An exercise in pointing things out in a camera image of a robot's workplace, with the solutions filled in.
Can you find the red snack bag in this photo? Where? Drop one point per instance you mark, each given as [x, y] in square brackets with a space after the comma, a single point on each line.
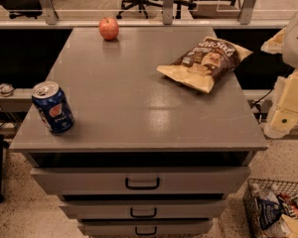
[288, 205]

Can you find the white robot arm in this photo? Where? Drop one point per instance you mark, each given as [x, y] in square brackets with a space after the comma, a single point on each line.
[285, 42]

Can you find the yellow snack bag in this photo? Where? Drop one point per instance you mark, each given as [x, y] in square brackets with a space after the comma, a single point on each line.
[290, 226]

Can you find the wire basket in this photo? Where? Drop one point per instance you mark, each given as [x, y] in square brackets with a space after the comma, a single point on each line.
[266, 189]

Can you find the top grey drawer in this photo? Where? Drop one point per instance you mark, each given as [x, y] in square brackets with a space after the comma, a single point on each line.
[75, 181]

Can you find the grey drawer cabinet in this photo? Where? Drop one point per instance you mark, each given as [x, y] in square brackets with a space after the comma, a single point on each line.
[128, 115]

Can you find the bottom grey drawer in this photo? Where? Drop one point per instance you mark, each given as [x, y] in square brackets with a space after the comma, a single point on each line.
[145, 228]

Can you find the dark blue snack bag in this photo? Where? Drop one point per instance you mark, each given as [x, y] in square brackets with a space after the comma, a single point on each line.
[269, 212]

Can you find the brown chip bag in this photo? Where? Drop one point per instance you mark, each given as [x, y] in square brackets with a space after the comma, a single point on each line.
[204, 65]

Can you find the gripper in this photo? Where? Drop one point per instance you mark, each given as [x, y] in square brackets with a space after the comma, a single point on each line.
[297, 45]

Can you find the black office chair centre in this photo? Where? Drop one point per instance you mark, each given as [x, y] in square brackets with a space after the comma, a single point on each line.
[140, 4]

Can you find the grey drawer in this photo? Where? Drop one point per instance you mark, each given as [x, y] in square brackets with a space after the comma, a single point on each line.
[75, 181]
[144, 209]
[145, 228]

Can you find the red apple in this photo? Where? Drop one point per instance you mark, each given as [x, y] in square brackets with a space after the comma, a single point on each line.
[108, 28]

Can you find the grey metal railing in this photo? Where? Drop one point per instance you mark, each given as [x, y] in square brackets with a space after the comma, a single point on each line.
[87, 13]

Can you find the blue pepsi can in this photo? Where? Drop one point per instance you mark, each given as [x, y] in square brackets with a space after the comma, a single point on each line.
[52, 105]

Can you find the middle grey drawer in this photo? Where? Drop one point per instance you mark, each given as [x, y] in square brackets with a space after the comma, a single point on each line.
[144, 209]

